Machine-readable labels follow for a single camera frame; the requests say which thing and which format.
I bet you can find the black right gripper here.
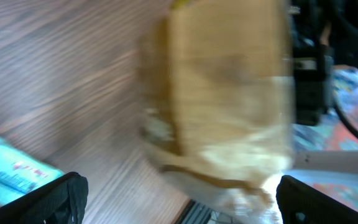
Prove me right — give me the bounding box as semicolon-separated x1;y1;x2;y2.
290;0;334;126

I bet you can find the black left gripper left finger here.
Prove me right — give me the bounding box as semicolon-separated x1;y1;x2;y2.
0;172;88;224

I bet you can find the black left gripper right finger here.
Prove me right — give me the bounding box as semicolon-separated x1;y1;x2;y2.
276;175;358;224

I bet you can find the teal tissue pack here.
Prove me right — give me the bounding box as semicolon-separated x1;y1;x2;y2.
0;137;63;205

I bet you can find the brown snack package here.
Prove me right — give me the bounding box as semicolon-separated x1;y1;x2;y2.
139;0;294;223

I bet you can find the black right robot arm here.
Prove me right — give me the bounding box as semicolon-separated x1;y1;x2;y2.
290;0;358;178

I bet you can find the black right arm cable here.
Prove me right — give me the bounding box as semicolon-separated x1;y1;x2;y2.
333;99;358;152

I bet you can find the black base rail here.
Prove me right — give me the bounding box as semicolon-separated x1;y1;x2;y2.
173;200;234;224

